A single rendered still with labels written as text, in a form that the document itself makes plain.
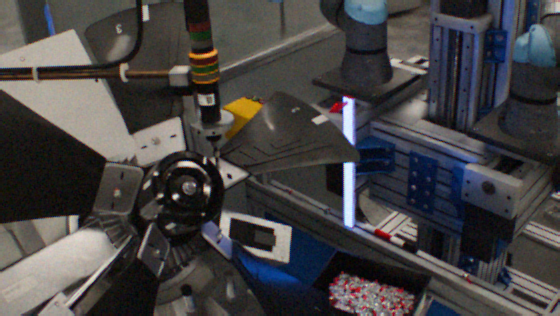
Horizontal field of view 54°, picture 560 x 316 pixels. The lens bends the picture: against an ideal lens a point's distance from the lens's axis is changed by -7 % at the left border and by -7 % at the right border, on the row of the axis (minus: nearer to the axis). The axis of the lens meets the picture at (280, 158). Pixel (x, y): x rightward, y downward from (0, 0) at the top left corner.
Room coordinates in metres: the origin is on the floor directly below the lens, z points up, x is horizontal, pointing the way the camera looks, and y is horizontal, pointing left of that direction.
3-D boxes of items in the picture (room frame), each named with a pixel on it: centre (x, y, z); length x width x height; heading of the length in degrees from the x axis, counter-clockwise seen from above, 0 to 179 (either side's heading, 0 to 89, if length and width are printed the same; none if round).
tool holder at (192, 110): (0.84, 0.11, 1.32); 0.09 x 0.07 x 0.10; 78
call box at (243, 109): (1.30, 0.05, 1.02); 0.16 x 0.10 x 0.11; 43
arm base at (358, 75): (1.53, -0.26, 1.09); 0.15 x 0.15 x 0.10
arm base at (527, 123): (1.17, -0.60, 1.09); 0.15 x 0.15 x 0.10
